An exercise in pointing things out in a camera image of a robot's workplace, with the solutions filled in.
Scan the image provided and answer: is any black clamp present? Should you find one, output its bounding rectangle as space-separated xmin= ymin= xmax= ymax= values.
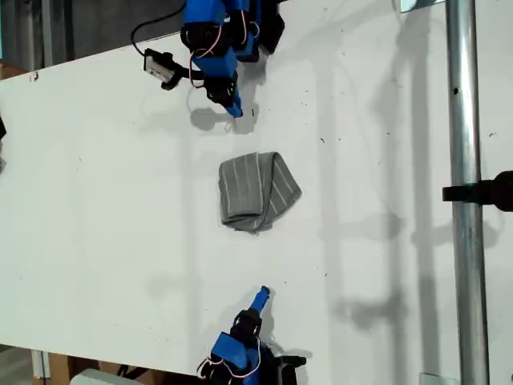
xmin=442 ymin=170 xmax=513 ymax=213

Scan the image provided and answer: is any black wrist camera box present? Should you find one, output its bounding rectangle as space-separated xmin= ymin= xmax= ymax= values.
xmin=275 ymin=354 xmax=308 ymax=385
xmin=143 ymin=47 xmax=190 ymax=91

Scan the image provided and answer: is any white table leg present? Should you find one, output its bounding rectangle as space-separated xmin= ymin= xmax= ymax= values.
xmin=30 ymin=349 xmax=51 ymax=379

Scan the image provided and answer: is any white plastic container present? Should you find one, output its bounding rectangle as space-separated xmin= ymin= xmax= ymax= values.
xmin=71 ymin=368 xmax=142 ymax=385

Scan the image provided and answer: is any grey white-striped towel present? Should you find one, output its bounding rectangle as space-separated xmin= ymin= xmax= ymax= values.
xmin=217 ymin=151 xmax=303 ymax=237

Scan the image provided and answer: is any black camera cable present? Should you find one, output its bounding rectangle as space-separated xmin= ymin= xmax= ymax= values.
xmin=131 ymin=0 xmax=189 ymax=56

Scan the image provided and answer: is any steel post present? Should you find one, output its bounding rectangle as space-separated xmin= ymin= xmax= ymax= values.
xmin=444 ymin=0 xmax=491 ymax=385

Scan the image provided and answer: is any brown cardboard box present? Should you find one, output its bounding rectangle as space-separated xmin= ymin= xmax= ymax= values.
xmin=0 ymin=59 xmax=30 ymax=82
xmin=46 ymin=352 xmax=172 ymax=385

